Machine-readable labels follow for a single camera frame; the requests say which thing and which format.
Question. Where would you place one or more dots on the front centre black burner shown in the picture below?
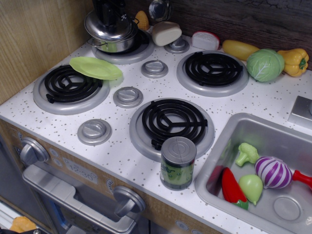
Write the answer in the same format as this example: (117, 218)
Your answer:
(158, 120)

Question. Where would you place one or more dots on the toy corn cob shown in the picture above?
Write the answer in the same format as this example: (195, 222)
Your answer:
(142, 21)

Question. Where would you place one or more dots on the beige toy bread loaf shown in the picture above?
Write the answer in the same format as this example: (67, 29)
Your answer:
(165, 32)

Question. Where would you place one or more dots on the steel pot with handles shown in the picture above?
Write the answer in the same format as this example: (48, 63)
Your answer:
(112, 46)

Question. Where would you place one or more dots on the grey stove knob centre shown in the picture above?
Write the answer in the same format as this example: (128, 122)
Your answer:
(154, 69)

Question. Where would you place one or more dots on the red toy chili pepper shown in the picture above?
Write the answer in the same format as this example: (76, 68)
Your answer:
(231, 190)

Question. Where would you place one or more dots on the red white cheese wedge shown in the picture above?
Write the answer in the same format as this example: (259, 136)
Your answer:
(205, 40)

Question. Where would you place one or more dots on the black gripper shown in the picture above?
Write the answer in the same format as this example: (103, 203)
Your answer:
(110, 12)

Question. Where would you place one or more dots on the grey stove knob front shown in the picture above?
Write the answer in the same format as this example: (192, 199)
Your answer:
(94, 132)

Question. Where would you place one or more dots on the left oven dial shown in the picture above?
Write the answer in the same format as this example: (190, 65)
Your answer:
(33, 152)

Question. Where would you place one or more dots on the light green plastic plate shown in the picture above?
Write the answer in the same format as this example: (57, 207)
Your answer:
(95, 68)

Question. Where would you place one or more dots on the front left black burner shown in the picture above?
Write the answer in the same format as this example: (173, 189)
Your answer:
(64, 91)

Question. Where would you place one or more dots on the green labelled toy can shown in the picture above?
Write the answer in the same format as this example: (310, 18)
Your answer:
(177, 162)

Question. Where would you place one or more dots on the yellow toy bell pepper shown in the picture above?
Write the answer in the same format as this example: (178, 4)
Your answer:
(296, 61)

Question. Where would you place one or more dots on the yellow toy squash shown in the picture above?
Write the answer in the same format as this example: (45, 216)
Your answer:
(238, 49)

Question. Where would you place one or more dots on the grey oven door handle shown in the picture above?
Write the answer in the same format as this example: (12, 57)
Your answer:
(78, 214)

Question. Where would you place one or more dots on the light green toy pear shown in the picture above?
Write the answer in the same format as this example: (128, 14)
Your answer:
(252, 187)

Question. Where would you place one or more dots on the grey stove knob middle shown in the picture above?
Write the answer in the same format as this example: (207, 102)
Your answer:
(128, 97)

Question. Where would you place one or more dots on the grey faucet base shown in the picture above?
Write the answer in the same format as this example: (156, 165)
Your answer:
(301, 113)

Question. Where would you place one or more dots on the hanging steel ladle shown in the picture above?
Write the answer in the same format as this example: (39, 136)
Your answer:
(160, 10)

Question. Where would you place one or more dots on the right oven dial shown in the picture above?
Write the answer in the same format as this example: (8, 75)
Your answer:
(127, 201)

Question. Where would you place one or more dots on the steel sink basin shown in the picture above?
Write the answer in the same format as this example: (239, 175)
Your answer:
(278, 211)

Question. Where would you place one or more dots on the purple toy onion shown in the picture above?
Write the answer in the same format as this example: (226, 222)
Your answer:
(274, 173)

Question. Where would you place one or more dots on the oven dial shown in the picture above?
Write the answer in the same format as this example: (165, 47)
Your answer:
(33, 152)
(127, 201)

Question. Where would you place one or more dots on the orange toy on floor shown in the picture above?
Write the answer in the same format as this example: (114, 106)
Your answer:
(22, 224)

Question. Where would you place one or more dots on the red toy handle piece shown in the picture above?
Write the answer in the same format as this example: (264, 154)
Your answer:
(298, 176)

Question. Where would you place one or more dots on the steel pot lid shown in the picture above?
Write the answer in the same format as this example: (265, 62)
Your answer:
(112, 27)

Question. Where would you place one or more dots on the green toy cabbage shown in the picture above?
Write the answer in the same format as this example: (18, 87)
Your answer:
(265, 65)

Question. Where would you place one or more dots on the grey stove knob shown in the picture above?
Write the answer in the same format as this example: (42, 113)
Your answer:
(178, 46)
(128, 97)
(154, 69)
(94, 132)

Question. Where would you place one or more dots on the grey stove knob back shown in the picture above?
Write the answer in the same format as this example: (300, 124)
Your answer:
(178, 46)

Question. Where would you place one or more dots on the green toy broccoli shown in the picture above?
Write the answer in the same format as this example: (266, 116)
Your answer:
(247, 153)

